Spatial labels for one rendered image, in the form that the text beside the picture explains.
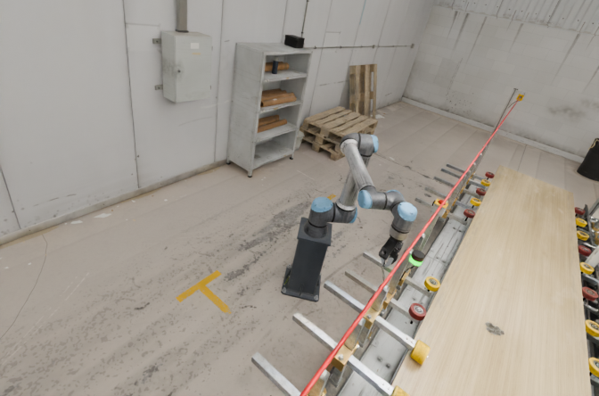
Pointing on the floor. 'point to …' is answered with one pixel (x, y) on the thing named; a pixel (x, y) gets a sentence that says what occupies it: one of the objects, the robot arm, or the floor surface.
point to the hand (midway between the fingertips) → (383, 265)
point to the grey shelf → (257, 79)
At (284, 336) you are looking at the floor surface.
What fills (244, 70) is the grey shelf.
